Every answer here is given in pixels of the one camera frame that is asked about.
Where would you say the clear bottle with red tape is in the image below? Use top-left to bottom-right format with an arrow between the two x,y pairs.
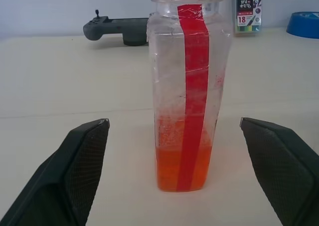
146,0 -> 232,193

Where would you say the marker pen pack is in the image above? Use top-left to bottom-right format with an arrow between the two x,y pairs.
231,0 -> 264,38

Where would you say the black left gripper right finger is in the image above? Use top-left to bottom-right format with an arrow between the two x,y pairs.
239,116 -> 319,226

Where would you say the blue bowl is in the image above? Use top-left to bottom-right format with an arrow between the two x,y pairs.
286,11 -> 319,40

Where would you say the grey game controller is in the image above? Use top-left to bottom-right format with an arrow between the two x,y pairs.
83,9 -> 150,47

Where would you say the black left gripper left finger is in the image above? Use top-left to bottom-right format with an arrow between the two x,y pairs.
0,118 -> 110,226

